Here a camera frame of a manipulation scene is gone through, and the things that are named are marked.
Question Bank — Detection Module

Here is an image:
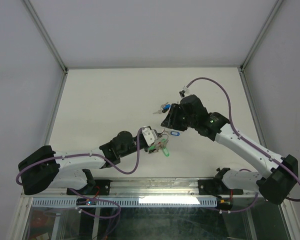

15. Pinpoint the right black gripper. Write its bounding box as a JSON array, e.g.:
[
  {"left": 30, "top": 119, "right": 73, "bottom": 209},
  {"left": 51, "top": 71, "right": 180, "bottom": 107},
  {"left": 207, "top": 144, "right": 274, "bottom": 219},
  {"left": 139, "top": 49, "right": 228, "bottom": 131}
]
[{"left": 161, "top": 103, "right": 197, "bottom": 132}]

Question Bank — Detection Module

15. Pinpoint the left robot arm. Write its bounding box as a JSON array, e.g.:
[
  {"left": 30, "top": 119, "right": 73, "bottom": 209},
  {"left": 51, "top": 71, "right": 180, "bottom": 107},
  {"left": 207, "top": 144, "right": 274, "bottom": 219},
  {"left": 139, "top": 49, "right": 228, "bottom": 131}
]
[{"left": 16, "top": 127, "right": 157, "bottom": 195}]

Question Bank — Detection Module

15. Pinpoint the white slotted cable duct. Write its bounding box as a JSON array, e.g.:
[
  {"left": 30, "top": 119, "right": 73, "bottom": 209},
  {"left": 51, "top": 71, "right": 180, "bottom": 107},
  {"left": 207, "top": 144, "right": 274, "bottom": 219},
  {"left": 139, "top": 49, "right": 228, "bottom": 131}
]
[{"left": 32, "top": 196, "right": 217, "bottom": 208}]

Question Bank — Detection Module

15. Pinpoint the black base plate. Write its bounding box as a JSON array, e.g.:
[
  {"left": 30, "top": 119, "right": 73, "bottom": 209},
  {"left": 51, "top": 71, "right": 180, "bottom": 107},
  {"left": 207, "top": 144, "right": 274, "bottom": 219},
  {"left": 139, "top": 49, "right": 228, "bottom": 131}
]
[
  {"left": 75, "top": 179, "right": 112, "bottom": 196},
  {"left": 197, "top": 178, "right": 244, "bottom": 197}
]

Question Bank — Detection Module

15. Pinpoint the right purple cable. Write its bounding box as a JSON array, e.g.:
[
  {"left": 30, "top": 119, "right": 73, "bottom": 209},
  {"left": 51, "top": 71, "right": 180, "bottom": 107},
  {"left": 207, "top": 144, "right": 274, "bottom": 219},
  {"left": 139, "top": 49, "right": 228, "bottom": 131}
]
[{"left": 183, "top": 76, "right": 300, "bottom": 215}]

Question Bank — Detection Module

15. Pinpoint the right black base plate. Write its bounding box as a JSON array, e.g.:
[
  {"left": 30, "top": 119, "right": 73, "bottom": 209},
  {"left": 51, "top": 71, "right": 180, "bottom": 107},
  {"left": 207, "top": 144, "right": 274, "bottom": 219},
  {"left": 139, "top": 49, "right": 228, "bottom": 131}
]
[{"left": 197, "top": 178, "right": 244, "bottom": 197}]

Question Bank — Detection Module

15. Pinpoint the aluminium frame post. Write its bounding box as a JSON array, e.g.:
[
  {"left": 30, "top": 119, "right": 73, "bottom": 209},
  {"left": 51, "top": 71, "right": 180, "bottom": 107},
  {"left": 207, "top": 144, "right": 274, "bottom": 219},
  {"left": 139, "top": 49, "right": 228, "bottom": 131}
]
[
  {"left": 22, "top": 0, "right": 69, "bottom": 74},
  {"left": 240, "top": 0, "right": 285, "bottom": 72}
]

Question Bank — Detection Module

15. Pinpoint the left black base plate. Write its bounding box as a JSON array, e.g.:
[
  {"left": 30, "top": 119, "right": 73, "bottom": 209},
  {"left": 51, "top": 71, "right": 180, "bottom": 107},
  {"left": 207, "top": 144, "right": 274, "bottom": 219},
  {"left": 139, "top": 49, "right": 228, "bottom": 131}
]
[{"left": 75, "top": 179, "right": 112, "bottom": 196}]

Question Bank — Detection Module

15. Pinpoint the black tagged key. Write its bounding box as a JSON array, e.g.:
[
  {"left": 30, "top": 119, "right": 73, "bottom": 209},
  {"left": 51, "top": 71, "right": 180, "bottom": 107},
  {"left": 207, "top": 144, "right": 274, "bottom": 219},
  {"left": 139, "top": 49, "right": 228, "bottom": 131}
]
[{"left": 153, "top": 109, "right": 168, "bottom": 114}]

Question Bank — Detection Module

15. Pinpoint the right aluminium frame post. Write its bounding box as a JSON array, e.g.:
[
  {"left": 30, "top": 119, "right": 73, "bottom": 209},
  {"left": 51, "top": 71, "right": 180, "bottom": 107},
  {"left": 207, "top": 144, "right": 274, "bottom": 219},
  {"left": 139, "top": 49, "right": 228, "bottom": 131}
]
[{"left": 240, "top": 0, "right": 285, "bottom": 72}]

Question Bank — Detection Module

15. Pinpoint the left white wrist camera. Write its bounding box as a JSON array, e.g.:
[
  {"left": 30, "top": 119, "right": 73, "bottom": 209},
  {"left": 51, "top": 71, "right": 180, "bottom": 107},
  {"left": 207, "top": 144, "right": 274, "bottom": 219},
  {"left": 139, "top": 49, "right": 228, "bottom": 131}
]
[{"left": 141, "top": 126, "right": 159, "bottom": 147}]

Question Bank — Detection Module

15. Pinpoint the aluminium mounting rail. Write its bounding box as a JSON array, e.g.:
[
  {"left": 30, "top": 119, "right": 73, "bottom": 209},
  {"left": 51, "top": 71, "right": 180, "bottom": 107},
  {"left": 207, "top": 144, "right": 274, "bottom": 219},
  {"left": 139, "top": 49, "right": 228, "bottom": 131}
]
[{"left": 20, "top": 178, "right": 255, "bottom": 198}]

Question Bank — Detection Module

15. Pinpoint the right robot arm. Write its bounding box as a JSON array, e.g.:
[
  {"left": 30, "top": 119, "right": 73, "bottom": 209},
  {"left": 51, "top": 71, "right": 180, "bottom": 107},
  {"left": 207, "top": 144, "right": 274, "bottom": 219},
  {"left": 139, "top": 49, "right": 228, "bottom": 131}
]
[{"left": 160, "top": 95, "right": 299, "bottom": 205}]

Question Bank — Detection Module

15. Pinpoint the keyring with tagged keys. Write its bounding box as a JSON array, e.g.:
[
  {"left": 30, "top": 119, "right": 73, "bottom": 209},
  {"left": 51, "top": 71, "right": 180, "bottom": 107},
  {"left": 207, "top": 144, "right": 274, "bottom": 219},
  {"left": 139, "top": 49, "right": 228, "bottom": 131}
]
[{"left": 147, "top": 133, "right": 170, "bottom": 157}]

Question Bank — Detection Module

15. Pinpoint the left aluminium frame post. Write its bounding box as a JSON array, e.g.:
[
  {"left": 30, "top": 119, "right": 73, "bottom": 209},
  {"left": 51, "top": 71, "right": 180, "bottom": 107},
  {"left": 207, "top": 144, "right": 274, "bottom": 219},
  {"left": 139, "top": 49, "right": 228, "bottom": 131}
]
[{"left": 22, "top": 0, "right": 69, "bottom": 74}]

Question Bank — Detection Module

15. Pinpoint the blue tagged key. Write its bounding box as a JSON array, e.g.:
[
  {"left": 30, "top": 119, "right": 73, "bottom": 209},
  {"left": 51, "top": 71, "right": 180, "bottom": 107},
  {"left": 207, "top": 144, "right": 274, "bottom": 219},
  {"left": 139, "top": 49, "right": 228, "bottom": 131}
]
[
  {"left": 160, "top": 102, "right": 171, "bottom": 111},
  {"left": 162, "top": 129, "right": 181, "bottom": 137}
]

